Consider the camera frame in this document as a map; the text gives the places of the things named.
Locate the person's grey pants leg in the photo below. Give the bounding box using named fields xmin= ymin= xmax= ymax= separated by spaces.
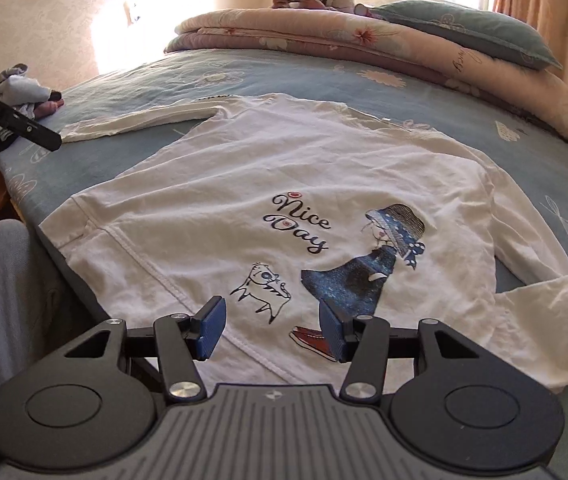
xmin=0 ymin=219 xmax=130 ymax=411

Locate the blue floral bed sheet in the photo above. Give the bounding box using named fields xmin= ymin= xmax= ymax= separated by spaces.
xmin=0 ymin=47 xmax=568 ymax=480

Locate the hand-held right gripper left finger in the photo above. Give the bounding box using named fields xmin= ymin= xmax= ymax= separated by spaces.
xmin=64 ymin=296 xmax=228 ymax=403

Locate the green floral pillow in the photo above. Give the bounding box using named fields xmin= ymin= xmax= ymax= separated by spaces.
xmin=371 ymin=0 xmax=563 ymax=72

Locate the white printed long-sleeve shirt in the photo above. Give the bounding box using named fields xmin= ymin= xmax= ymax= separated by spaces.
xmin=38 ymin=92 xmax=568 ymax=396

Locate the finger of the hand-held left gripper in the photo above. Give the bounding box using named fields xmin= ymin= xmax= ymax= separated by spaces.
xmin=0 ymin=81 xmax=63 ymax=152

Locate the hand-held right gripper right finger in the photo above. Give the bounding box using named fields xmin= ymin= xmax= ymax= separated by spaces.
xmin=318 ymin=301 xmax=480 ymax=403

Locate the pink floral folded quilt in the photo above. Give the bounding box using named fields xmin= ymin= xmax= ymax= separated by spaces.
xmin=164 ymin=7 xmax=568 ymax=161

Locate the grey and white clothes pile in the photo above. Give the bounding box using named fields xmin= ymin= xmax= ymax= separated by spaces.
xmin=0 ymin=64 xmax=65 ymax=141

